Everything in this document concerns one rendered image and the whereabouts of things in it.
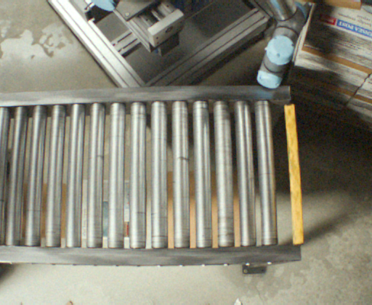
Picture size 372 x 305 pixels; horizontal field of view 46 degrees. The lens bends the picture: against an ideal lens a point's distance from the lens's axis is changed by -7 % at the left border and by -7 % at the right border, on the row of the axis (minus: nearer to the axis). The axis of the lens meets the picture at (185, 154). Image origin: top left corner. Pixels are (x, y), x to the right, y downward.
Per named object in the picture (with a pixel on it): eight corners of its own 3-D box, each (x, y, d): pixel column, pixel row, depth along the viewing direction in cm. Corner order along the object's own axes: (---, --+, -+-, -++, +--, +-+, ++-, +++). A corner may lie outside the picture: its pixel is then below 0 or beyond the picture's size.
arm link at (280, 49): (277, 20, 130) (271, 38, 141) (264, 51, 127) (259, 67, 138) (302, 31, 129) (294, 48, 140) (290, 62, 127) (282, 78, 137)
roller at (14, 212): (32, 107, 150) (27, 102, 145) (23, 250, 138) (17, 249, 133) (18, 108, 150) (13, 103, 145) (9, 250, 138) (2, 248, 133)
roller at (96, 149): (107, 104, 150) (104, 99, 145) (104, 252, 138) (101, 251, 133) (92, 105, 150) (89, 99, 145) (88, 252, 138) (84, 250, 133)
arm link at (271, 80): (282, 82, 137) (277, 92, 145) (291, 52, 140) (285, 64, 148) (258, 73, 138) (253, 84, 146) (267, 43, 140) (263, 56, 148)
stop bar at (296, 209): (293, 105, 144) (295, 103, 142) (303, 245, 133) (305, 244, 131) (283, 105, 144) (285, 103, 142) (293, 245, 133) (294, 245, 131)
